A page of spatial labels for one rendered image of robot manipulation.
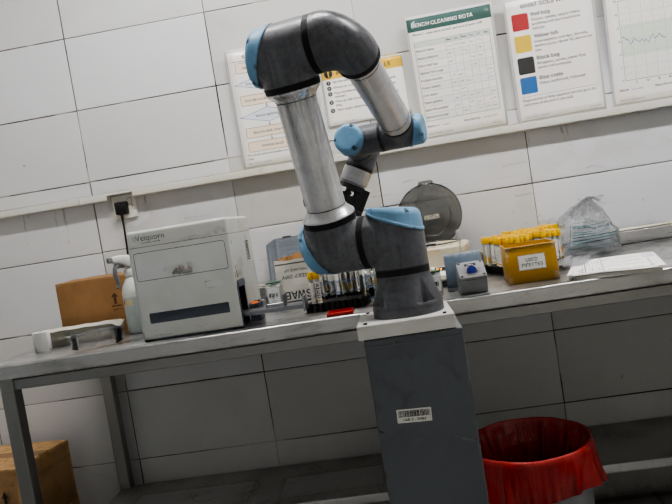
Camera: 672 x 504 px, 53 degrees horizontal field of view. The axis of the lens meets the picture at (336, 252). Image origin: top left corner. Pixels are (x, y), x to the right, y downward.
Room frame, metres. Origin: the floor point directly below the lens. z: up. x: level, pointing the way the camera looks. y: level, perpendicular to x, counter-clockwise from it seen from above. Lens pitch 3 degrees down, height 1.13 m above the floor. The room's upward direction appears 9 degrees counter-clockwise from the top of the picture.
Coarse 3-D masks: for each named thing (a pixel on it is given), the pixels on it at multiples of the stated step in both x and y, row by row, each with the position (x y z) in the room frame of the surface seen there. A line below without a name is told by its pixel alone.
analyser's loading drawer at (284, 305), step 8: (304, 296) 1.79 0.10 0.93; (272, 304) 1.79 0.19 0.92; (280, 304) 1.79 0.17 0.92; (288, 304) 1.81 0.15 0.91; (296, 304) 1.78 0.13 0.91; (304, 304) 1.78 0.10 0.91; (248, 312) 1.79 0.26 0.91; (256, 312) 1.79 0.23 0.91; (264, 312) 1.79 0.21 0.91; (272, 312) 1.79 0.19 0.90
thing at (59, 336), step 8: (112, 320) 2.11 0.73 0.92; (120, 320) 2.11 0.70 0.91; (56, 328) 2.13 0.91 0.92; (64, 328) 2.12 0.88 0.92; (72, 328) 2.11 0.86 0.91; (80, 328) 2.03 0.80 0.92; (88, 328) 2.03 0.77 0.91; (96, 328) 2.03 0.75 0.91; (56, 336) 2.03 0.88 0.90; (64, 336) 2.03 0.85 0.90; (56, 344) 2.04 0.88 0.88; (64, 344) 2.03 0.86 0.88
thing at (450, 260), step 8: (448, 256) 1.84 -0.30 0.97; (456, 256) 1.84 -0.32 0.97; (464, 256) 1.83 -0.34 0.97; (472, 256) 1.83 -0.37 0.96; (480, 256) 1.83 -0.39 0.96; (448, 264) 1.84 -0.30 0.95; (448, 272) 1.84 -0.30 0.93; (448, 280) 1.84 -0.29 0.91; (456, 280) 1.84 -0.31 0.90; (448, 288) 1.84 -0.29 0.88; (456, 288) 1.83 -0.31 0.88
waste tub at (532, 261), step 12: (540, 240) 1.88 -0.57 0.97; (552, 240) 1.78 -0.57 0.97; (504, 252) 1.78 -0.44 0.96; (516, 252) 1.77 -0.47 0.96; (528, 252) 1.76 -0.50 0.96; (540, 252) 1.76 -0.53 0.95; (552, 252) 1.75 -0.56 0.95; (504, 264) 1.83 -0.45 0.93; (516, 264) 1.77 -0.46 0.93; (528, 264) 1.76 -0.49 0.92; (540, 264) 1.76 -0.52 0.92; (552, 264) 1.75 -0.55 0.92; (504, 276) 1.89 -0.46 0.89; (516, 276) 1.77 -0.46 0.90; (528, 276) 1.76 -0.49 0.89; (540, 276) 1.76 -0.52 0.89; (552, 276) 1.75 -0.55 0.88
